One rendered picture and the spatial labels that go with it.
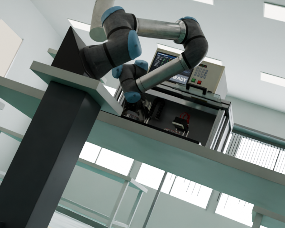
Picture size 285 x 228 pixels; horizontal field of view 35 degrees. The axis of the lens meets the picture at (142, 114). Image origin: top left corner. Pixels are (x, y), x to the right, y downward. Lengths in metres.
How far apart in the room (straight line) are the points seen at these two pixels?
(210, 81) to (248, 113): 6.56
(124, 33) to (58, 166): 0.62
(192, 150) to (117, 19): 0.69
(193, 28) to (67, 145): 0.86
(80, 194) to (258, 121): 3.90
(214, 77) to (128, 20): 0.82
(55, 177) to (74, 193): 7.64
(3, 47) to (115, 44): 6.86
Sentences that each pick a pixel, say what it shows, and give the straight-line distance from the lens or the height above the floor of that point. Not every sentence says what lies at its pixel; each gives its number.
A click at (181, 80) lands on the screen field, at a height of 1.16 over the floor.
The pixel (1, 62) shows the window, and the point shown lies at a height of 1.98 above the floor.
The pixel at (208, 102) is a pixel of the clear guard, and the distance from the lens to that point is 2.51.
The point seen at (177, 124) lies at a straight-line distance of 2.45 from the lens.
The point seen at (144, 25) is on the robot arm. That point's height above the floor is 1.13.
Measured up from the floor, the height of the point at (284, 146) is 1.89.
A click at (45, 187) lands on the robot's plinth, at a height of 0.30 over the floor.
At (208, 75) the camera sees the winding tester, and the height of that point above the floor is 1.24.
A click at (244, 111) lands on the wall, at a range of 9.18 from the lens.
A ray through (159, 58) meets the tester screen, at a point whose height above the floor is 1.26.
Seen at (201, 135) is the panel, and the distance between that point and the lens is 2.65.
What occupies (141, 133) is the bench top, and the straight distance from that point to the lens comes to 2.17.
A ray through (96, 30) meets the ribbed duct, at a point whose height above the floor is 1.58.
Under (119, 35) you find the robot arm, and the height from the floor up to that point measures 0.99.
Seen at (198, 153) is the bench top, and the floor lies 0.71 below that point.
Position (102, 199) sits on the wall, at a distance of 9.23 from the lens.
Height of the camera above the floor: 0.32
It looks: 13 degrees up
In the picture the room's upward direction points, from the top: 23 degrees clockwise
